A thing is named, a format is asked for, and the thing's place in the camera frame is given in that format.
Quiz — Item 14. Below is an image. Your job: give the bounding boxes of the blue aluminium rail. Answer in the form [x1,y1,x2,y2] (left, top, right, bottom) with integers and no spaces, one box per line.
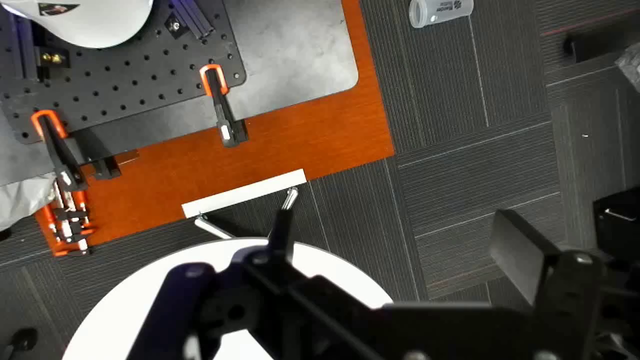
[165,0,215,39]

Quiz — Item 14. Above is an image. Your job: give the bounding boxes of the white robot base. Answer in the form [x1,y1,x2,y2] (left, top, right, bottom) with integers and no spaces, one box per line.
[0,0,156,50]

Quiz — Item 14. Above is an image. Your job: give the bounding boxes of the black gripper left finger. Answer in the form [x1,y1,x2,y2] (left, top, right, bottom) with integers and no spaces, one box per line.
[127,187,402,360]

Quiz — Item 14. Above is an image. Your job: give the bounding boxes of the orange black bar clamp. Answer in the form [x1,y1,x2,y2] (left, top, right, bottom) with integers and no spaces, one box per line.
[27,108,89,193]
[197,61,249,150]

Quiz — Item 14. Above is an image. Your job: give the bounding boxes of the black box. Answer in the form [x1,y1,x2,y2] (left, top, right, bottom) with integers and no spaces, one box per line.
[590,185,640,268]

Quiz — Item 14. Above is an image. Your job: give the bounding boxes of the white labelled bottle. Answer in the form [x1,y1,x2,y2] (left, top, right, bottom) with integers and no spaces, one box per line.
[405,0,475,30]

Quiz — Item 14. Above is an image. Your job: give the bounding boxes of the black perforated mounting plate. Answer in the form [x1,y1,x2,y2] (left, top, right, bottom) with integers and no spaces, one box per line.
[0,0,249,145]

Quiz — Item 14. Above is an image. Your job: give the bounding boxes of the silver orange clamp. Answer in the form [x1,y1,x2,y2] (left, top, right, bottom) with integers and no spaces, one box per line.
[35,176,95,258]

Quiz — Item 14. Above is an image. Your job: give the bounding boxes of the white plastic sheet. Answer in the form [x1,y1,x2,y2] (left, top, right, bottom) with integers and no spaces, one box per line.
[0,125,60,231]

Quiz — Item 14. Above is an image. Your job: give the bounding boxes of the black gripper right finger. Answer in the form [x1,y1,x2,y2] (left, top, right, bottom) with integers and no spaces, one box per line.
[488,207,640,360]

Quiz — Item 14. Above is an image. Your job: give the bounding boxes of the white flat bar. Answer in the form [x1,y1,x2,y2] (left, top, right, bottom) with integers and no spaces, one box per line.
[179,167,310,219]

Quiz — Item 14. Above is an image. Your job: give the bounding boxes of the grey textured object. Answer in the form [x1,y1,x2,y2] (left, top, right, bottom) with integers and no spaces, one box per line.
[613,39,640,87]

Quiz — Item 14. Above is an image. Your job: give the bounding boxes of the silver metal leg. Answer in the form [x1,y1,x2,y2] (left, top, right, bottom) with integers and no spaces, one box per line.
[191,211,235,241]

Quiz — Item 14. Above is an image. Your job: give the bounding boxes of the small black object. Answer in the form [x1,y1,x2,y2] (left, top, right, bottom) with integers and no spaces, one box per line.
[0,326,39,360]

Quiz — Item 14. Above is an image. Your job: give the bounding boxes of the black perforated breadboard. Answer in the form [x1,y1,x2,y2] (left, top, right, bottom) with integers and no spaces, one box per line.
[78,0,360,162]

